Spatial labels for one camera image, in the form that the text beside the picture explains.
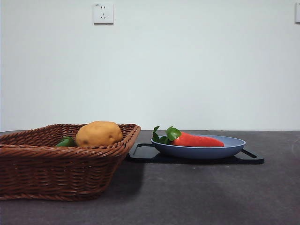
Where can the brown wicker basket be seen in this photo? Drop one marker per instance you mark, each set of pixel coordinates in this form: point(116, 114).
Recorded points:
point(58, 173)

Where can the white wall socket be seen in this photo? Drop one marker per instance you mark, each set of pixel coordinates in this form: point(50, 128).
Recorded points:
point(103, 13)

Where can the red carrot with green leaves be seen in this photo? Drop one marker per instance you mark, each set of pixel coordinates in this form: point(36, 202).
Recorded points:
point(199, 141)

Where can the green cucumber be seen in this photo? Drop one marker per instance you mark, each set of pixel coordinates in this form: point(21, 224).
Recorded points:
point(66, 142)

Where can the yellow-brown potato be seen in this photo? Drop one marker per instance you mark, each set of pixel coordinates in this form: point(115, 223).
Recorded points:
point(98, 133)

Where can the black flat tray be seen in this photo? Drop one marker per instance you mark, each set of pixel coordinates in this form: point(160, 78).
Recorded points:
point(145, 157)

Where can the blue round plate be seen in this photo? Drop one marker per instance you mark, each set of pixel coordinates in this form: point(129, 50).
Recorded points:
point(197, 152)

